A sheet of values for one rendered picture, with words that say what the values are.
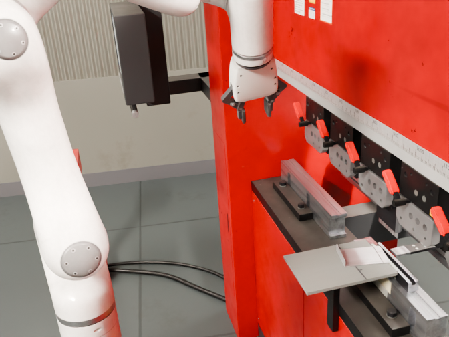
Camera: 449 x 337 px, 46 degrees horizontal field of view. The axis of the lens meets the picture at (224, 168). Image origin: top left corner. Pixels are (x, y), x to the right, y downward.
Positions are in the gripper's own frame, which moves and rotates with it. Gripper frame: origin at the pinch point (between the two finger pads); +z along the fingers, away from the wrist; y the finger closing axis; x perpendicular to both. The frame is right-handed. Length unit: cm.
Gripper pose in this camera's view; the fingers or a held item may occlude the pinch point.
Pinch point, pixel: (254, 110)
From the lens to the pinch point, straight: 121.2
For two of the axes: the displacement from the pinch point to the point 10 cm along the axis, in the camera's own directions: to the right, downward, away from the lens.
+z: 0.7, 6.5, 7.6
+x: 2.7, 7.2, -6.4
